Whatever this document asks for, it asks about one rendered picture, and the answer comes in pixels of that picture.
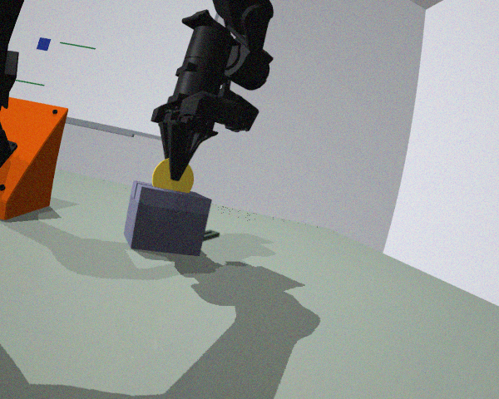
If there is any gold coin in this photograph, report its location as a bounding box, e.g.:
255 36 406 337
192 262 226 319
152 159 194 193

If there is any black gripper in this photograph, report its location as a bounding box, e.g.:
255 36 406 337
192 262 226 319
151 57 245 181

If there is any dark green rectangular frame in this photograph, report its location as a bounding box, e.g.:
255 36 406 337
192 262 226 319
203 230 220 241

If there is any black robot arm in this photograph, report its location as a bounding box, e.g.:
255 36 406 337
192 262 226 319
0 0 274 168

